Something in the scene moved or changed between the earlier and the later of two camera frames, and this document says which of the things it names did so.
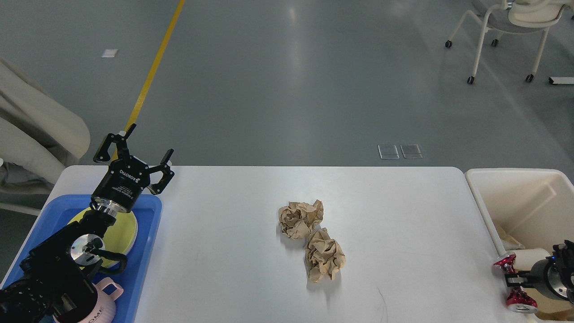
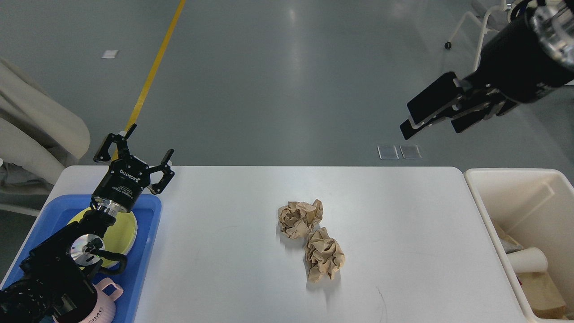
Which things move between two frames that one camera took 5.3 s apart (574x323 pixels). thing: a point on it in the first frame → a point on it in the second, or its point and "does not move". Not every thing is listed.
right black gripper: x=538 y=279 → x=513 y=62
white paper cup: x=525 y=259 does not move
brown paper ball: x=323 y=255 does not move
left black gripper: x=120 y=187 does not move
